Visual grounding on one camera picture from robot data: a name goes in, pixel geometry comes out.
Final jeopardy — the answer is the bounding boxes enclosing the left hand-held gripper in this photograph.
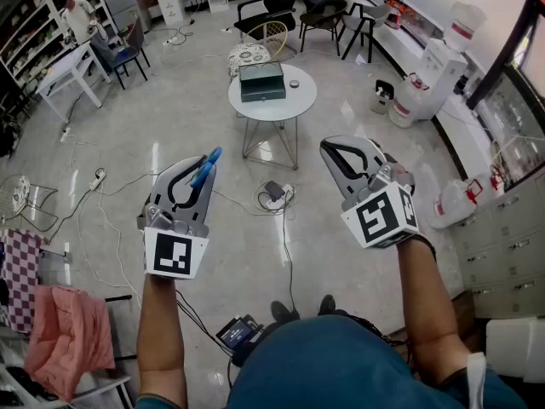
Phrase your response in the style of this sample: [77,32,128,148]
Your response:
[135,156,220,281]

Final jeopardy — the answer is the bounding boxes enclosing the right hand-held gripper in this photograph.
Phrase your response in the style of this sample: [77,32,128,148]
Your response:
[318,134,421,251]

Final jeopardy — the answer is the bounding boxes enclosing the dark green container box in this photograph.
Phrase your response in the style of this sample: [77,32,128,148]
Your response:
[238,61,285,104]

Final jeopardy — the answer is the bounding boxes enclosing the person's right forearm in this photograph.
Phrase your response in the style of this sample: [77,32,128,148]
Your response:
[395,235,470,394]

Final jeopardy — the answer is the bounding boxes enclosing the person's left forearm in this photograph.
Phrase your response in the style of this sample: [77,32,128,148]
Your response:
[135,270,189,409]

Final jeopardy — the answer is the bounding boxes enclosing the white waste bin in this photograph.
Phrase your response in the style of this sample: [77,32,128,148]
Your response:
[369,78,396,115]

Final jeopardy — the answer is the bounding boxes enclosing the white power strip with adapter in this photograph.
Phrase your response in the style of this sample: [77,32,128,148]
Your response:
[264,183,295,209]

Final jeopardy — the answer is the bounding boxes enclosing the round white side table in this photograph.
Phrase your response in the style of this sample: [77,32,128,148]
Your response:
[227,62,318,171]

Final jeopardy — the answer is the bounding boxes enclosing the long white power strip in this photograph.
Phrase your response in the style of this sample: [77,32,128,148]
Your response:
[88,167,107,192]

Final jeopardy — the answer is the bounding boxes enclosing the white water dispenser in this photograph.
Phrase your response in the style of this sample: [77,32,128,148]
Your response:
[415,37,469,122]

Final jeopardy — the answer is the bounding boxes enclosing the grey chair with black legs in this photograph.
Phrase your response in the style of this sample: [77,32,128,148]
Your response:
[337,1,393,64]

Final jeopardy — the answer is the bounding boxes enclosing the person's black right shoe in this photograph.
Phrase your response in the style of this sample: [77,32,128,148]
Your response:
[317,294,337,317]

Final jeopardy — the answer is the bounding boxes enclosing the person's black shoe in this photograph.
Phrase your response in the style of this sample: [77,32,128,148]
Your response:
[317,294,337,317]
[270,299,301,323]

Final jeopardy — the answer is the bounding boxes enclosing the blue chair with black legs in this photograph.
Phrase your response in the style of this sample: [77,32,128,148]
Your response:
[106,14,152,91]

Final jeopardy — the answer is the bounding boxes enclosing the black round-seat chair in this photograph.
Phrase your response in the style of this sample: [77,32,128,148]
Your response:
[299,0,349,57]

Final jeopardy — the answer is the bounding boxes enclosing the black device with screen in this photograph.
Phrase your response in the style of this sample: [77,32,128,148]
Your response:
[215,314,266,368]

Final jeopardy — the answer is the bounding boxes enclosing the person's black left shoe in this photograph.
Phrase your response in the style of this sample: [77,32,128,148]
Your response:
[270,299,301,323]

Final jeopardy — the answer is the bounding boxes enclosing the red and white sill items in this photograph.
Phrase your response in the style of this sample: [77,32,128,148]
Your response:
[384,0,412,31]

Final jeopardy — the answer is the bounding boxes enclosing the black mesh office chair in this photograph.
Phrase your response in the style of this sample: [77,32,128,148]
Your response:
[233,0,304,44]

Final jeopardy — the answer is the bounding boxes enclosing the grey drawer cabinet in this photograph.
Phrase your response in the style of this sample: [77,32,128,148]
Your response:
[451,172,545,320]

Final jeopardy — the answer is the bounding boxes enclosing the white rectangular table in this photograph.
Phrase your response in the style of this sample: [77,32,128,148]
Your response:
[34,40,112,124]

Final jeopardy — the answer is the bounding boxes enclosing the water bottle with red label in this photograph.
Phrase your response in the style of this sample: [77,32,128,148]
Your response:
[444,1,488,54]

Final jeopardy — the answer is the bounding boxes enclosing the white drawer cabinet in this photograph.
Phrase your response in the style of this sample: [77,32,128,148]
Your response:
[153,0,187,27]

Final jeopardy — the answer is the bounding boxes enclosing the pink cloth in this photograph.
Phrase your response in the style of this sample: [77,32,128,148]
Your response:
[23,285,117,403]

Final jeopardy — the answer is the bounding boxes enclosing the purple checked cloth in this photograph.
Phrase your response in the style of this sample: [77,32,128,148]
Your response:
[0,228,49,335]

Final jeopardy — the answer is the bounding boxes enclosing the person's blue-shirted torso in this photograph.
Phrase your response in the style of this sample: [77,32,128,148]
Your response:
[135,315,529,409]

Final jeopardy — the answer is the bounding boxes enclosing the white storage box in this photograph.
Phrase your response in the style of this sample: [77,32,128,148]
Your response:
[485,316,545,378]

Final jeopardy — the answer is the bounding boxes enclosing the water jug with red handle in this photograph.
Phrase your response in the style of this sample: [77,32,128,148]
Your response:
[428,177,485,230]
[387,72,430,129]
[488,163,508,192]

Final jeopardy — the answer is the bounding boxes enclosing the black wrist strap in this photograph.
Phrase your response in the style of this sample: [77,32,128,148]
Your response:
[406,233,439,266]

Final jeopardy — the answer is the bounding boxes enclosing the white floor cable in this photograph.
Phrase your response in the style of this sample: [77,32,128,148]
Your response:
[63,136,150,297]

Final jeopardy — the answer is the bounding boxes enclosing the black floor cable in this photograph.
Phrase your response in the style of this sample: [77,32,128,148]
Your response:
[254,183,299,314]

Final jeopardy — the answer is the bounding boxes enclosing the yellow wire chair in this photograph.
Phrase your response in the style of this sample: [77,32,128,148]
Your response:
[240,20,299,64]

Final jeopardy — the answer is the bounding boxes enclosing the white wall shelf unit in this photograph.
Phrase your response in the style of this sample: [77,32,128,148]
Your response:
[0,0,120,89]

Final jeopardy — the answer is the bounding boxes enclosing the white strap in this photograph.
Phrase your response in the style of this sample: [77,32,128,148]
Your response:
[467,351,488,409]

